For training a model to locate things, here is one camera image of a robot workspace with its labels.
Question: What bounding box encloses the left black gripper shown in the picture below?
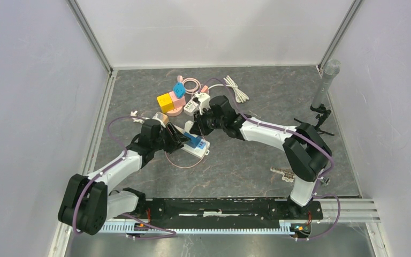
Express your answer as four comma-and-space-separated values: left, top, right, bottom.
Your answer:
152, 123, 190, 155

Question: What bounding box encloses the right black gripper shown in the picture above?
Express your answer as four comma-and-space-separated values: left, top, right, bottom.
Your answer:
189, 107, 225, 137

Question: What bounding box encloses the blue cube socket adapter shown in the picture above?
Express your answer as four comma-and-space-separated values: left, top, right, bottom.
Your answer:
184, 132, 202, 148

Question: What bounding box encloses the large white power strip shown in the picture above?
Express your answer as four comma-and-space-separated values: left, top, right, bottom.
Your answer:
174, 120, 210, 158

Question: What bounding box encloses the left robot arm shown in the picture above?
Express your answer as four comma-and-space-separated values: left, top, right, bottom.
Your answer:
57, 119, 190, 235

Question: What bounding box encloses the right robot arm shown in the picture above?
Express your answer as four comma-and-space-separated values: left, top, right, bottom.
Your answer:
190, 93, 333, 218

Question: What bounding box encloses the pink round socket stack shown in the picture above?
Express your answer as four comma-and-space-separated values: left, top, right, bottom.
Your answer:
166, 91, 186, 117

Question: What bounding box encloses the salmon plug on strip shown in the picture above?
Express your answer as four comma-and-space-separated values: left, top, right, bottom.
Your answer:
200, 85, 209, 94

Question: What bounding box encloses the light blue plug adapter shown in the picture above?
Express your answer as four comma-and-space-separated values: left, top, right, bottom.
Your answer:
173, 82, 186, 99

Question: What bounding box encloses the small white power strip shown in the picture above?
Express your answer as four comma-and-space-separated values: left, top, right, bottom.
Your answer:
184, 94, 198, 116

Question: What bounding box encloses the tan cube adapter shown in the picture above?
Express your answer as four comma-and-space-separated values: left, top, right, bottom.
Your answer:
152, 112, 169, 127

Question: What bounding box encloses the yellow cube adapter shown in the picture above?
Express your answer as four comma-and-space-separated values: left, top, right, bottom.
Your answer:
156, 93, 174, 113

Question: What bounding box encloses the white comb-like part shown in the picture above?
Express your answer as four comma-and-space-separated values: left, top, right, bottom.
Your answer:
270, 167, 296, 183

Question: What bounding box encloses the black microphone tripod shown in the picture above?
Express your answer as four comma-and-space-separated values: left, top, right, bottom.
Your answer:
310, 103, 335, 137

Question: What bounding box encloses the grey microphone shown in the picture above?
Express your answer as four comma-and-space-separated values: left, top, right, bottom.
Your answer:
310, 59, 341, 110

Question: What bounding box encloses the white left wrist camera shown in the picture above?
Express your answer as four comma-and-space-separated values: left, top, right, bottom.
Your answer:
131, 110, 148, 124

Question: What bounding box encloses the white coiled power cord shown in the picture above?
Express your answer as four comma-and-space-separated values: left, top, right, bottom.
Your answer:
207, 75, 250, 104

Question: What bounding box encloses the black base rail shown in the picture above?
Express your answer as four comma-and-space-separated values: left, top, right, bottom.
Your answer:
133, 197, 323, 229

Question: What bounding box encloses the white cable duct strip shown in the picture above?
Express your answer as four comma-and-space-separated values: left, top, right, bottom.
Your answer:
99, 220, 308, 236

